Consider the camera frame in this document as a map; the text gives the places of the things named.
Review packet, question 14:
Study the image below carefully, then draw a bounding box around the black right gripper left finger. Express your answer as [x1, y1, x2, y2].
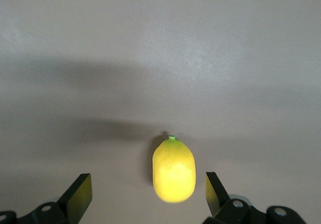
[0, 173, 93, 224]

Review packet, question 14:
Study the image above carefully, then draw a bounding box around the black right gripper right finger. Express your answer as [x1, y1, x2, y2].
[202, 171, 305, 224]

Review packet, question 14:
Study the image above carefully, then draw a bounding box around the yellow lemon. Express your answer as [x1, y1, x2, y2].
[152, 135, 197, 204]

